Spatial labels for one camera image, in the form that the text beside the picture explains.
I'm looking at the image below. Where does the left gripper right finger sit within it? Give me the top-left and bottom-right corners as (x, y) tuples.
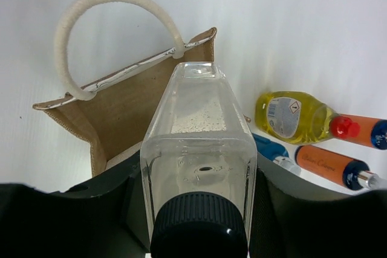
(249, 154), (386, 257)

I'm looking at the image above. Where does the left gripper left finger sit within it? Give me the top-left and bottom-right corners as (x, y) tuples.
(1, 153), (150, 257)

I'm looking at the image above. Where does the orange spray bottle blue top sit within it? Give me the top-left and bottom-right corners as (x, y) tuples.
(252, 134), (301, 176)

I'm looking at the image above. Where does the yellow dish soap bottle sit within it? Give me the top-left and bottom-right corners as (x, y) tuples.
(254, 90), (361, 146)

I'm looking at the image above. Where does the clear square bottle dark cap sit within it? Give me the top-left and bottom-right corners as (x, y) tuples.
(140, 62), (258, 257)

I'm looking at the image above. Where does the orange pump bottle navy top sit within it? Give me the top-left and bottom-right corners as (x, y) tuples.
(343, 114), (386, 150)

